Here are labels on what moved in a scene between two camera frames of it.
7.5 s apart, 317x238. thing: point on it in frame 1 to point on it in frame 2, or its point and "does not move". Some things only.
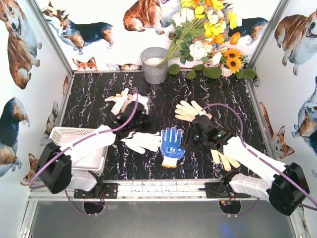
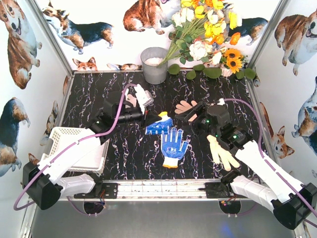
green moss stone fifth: x=239 y=75 does not move
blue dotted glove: x=170 y=141 does not move
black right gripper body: x=199 y=121 to x=198 y=113
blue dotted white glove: x=151 y=142 to x=161 y=127
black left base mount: x=101 y=191 does not move
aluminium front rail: x=189 y=190 does not move
